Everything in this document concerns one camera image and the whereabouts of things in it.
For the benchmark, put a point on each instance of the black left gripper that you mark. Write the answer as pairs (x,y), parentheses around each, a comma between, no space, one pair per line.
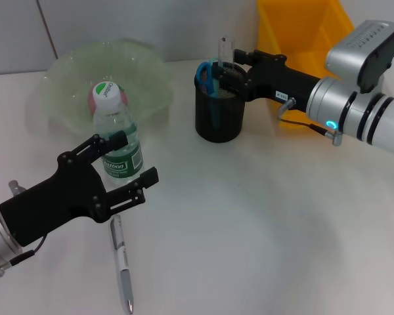
(59,200)

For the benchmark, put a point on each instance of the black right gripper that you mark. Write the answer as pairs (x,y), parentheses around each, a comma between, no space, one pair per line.
(282,82)

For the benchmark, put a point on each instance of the transparent plastic ruler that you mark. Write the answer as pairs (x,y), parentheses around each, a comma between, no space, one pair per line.
(225,52)

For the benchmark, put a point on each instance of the blue sheathed scissors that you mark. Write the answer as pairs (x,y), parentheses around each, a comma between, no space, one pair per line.
(211,85)

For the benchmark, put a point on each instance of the clear green-label water bottle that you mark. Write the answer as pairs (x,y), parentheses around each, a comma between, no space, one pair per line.
(116,115)

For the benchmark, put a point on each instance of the pink peach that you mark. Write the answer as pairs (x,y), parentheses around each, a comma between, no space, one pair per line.
(124,100)

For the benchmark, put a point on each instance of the grey white ballpoint pen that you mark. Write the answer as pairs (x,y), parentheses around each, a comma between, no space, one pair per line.
(124,272)

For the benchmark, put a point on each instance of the black mesh pen holder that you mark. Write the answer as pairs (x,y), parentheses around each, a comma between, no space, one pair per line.
(220,124)

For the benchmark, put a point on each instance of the green glass fruit bowl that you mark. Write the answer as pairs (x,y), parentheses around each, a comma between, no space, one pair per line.
(69,75)

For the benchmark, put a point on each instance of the yellow plastic bin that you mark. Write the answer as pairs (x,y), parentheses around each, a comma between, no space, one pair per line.
(298,26)

